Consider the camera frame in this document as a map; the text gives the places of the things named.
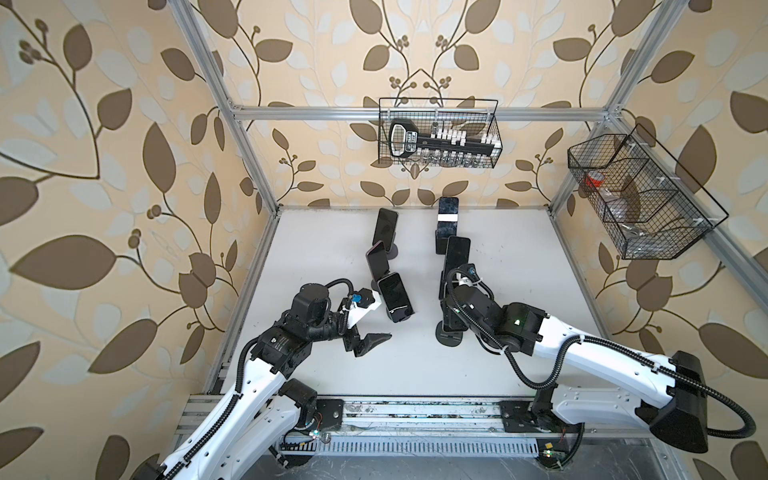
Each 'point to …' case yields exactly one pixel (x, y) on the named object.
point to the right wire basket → (650, 207)
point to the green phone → (396, 298)
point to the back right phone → (447, 216)
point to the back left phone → (385, 228)
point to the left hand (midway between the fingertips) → (383, 316)
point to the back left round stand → (393, 253)
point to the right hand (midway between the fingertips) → (453, 305)
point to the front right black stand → (448, 338)
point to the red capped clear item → (594, 179)
